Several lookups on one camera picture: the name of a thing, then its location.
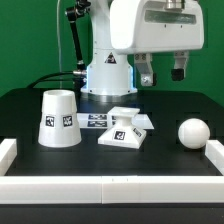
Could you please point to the white marker sheet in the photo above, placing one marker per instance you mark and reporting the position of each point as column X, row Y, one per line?
column 105, row 121

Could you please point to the white lamp shade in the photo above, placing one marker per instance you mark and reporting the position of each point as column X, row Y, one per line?
column 59, row 126

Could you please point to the white front wall bar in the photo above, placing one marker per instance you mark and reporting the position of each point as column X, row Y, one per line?
column 108, row 190

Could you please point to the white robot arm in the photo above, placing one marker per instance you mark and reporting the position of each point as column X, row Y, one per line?
column 110, row 73

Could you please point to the white wall block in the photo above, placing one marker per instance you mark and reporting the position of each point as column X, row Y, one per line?
column 8, row 152
column 214, row 151

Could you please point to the white lamp bulb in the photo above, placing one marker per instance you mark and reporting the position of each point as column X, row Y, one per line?
column 193, row 133

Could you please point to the white left wall block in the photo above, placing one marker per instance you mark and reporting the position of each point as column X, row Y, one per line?
column 8, row 152

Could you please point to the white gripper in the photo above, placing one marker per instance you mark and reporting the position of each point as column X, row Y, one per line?
column 147, row 26

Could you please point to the white lamp base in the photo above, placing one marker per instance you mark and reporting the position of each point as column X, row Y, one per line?
column 123, row 133

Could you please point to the white right wall block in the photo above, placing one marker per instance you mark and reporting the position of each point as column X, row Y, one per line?
column 214, row 151

